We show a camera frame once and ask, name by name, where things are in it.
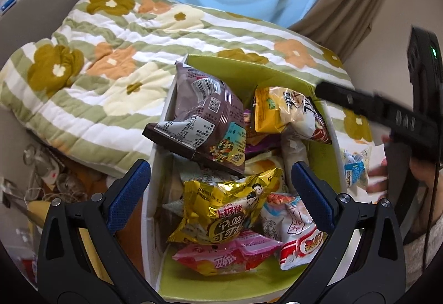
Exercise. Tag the blue white snack packet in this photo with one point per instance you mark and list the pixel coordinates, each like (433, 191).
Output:
(356, 169)

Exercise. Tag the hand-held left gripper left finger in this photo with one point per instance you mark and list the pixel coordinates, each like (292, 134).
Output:
(128, 193)

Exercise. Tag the person's right forearm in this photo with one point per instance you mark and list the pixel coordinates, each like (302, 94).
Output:
(420, 193)

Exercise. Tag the yellow object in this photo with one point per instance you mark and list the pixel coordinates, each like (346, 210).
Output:
(86, 248)

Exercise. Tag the purple snack packet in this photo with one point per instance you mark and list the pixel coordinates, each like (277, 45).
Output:
(259, 141)

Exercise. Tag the small blue white item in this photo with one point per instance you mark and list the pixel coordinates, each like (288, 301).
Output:
(7, 4)

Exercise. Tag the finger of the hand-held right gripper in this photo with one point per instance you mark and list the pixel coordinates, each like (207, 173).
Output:
(363, 103)

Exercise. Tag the person's right hand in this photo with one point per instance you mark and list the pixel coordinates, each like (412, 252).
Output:
(377, 179)

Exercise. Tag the red object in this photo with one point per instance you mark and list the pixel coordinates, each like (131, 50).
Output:
(28, 271)

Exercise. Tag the brown snack packet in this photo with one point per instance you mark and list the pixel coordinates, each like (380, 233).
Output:
(204, 110)

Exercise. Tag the green cardboard box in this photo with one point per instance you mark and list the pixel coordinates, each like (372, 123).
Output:
(242, 72)

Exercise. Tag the orange white snack packet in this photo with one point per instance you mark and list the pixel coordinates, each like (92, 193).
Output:
(287, 110)

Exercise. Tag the white red snack packet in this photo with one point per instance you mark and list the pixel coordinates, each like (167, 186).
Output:
(294, 234)

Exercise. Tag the pink snack packet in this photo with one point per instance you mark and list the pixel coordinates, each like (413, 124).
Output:
(225, 255)

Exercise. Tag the plain white snack packet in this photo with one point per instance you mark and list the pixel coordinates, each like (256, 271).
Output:
(294, 155)

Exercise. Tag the pale yellow cake packet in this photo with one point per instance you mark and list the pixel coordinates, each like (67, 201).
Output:
(268, 165)

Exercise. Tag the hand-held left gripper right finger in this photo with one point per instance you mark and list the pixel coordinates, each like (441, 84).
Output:
(311, 196)

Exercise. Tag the floral striped blanket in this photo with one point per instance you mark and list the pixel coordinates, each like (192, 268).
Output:
(103, 82)

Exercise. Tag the beige curtain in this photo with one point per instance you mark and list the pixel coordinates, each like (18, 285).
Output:
(353, 3)

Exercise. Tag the gold snack packet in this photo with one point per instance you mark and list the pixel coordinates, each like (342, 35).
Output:
(221, 210)

